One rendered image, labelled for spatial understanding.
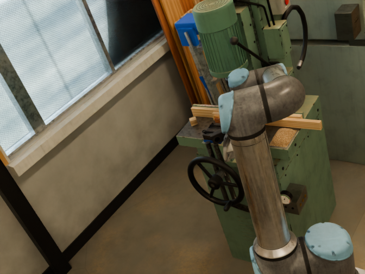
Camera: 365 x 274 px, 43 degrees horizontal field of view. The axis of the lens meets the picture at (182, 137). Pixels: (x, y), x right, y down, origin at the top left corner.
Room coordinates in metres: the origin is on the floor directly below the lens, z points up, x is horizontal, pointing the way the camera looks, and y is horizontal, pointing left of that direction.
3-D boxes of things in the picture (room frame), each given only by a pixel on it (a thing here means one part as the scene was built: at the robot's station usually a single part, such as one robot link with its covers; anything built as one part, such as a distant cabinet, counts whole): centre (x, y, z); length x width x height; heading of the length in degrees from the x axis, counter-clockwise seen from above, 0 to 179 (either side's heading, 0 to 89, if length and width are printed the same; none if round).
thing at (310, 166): (1.96, -0.39, 0.36); 0.58 x 0.45 x 0.71; 136
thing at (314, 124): (1.79, -0.38, 0.92); 0.55 x 0.02 x 0.04; 46
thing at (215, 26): (1.87, -0.31, 1.35); 0.18 x 0.18 x 0.31
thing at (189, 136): (1.80, -0.23, 0.87); 0.61 x 0.30 x 0.06; 46
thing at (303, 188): (1.59, -0.40, 0.58); 0.12 x 0.08 x 0.08; 136
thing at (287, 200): (1.54, -0.35, 0.65); 0.06 x 0.04 x 0.08; 46
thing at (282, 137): (1.64, -0.42, 0.91); 0.12 x 0.09 x 0.03; 136
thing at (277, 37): (1.92, -0.56, 1.23); 0.09 x 0.08 x 0.15; 136
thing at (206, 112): (1.89, -0.31, 0.92); 0.60 x 0.02 x 0.05; 46
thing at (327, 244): (1.05, -0.33, 0.81); 0.17 x 0.15 x 0.18; 78
